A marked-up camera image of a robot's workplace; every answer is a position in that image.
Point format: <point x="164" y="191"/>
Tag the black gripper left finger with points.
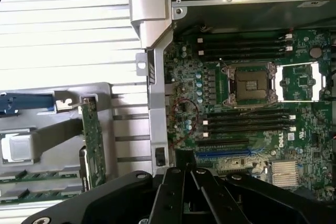
<point x="168" y="197"/>

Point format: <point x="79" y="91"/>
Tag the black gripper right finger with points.
<point x="252" y="195"/>

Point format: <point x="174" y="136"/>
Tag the silver finned chipset heatsink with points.
<point x="284" y="171"/>

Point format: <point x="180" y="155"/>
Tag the blue expansion slot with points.
<point x="223" y="153"/>

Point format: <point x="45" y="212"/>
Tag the black expansion slot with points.
<point x="223" y="142"/>

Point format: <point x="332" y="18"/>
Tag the black RAM slot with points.
<point x="244" y="43"/>
<point x="249" y="118"/>
<point x="244" y="37"/>
<point x="249" y="129"/>
<point x="244" y="54"/>
<point x="249" y="124"/>
<point x="244" y="49"/>
<point x="249" y="111"/>

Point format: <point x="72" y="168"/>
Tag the green Dell motherboard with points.
<point x="302" y="129"/>

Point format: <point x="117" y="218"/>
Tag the green graphics card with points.
<point x="93" y="140"/>

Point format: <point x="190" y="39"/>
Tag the grey metal PC case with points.
<point x="157" y="103"/>

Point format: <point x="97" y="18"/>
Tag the CPU socket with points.
<point x="249" y="85"/>

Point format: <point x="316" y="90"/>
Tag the silver socket cover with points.
<point x="278" y="82"/>

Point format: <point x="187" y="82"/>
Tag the grey parts rack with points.
<point x="52" y="155"/>

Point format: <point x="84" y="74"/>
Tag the green RAM stick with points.
<point x="39" y="196"/>
<point x="39" y="176"/>

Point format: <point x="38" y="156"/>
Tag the thin metal locking lever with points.
<point x="223" y="63"/>

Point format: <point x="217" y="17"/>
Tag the silver coin cell battery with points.
<point x="315" y="52"/>

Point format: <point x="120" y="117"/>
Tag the silver CPU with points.
<point x="17" y="149"/>

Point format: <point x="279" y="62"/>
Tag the silver corner bracket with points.
<point x="147" y="6"/>

